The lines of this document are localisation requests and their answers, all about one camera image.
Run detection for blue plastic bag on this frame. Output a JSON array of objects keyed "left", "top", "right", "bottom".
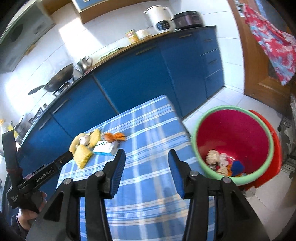
[{"left": 230, "top": 160, "right": 245, "bottom": 177}]

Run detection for orange trash piece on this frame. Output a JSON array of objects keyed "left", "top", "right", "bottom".
[{"left": 227, "top": 164, "right": 247, "bottom": 177}]

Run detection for large yellow foam net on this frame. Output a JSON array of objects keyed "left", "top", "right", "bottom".
[{"left": 74, "top": 145, "right": 93, "bottom": 169}]

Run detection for white pink trash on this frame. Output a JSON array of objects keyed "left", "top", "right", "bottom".
[{"left": 218, "top": 153, "right": 232, "bottom": 168}]

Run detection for blue kitchen cabinets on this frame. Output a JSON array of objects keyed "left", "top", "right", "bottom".
[{"left": 17, "top": 26, "right": 224, "bottom": 175}]

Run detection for person's left hand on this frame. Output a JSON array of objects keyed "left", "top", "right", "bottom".
[{"left": 17, "top": 191, "right": 47, "bottom": 231}]

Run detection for red plastic basin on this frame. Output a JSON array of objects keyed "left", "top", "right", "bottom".
[{"left": 248, "top": 109, "right": 283, "bottom": 189}]

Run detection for yellow banana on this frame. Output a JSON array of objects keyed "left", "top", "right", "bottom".
[{"left": 69, "top": 133, "right": 86, "bottom": 155}]

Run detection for red bin green rim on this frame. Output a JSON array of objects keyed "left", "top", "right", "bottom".
[{"left": 191, "top": 105, "right": 274, "bottom": 186}]

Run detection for white garlic bulb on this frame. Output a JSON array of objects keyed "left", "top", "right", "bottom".
[{"left": 79, "top": 134, "right": 90, "bottom": 146}]

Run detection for white teal paper box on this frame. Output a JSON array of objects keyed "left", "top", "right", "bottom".
[{"left": 93, "top": 141, "right": 119, "bottom": 156}]

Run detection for blue plaid tablecloth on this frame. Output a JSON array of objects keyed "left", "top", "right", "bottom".
[{"left": 56, "top": 94, "right": 216, "bottom": 241}]

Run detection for small yellow foam net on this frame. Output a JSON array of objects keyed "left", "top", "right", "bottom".
[{"left": 88, "top": 129, "right": 101, "bottom": 148}]

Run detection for orange peel piece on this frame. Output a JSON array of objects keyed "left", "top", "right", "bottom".
[{"left": 104, "top": 133, "right": 126, "bottom": 143}]

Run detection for black wok pan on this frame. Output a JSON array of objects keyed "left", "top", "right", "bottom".
[{"left": 28, "top": 64, "right": 74, "bottom": 95}]

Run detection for wooden door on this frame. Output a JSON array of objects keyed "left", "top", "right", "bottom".
[{"left": 228, "top": 1, "right": 295, "bottom": 116}]

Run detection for steel kettle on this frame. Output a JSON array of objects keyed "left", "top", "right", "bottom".
[{"left": 77, "top": 57, "right": 93, "bottom": 73}]

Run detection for range hood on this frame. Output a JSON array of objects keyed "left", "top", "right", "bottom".
[{"left": 1, "top": 1, "right": 55, "bottom": 74}]

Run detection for red floral cloth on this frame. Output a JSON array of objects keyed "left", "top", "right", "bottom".
[{"left": 242, "top": 4, "right": 295, "bottom": 86}]

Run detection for yellow food can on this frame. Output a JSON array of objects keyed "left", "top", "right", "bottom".
[{"left": 125, "top": 30, "right": 139, "bottom": 44}]

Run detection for white bowl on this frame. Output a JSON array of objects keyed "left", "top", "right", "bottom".
[{"left": 136, "top": 29, "right": 152, "bottom": 40}]

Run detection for black rice cooker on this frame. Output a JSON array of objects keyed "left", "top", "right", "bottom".
[{"left": 174, "top": 11, "right": 204, "bottom": 30}]

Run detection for white electric kettle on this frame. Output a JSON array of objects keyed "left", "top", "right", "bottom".
[{"left": 144, "top": 5, "right": 174, "bottom": 33}]

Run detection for metal wire rack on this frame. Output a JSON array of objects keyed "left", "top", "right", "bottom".
[{"left": 277, "top": 93, "right": 295, "bottom": 179}]

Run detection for wooden wall cabinet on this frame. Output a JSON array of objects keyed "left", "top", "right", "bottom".
[{"left": 72, "top": 0, "right": 147, "bottom": 24}]

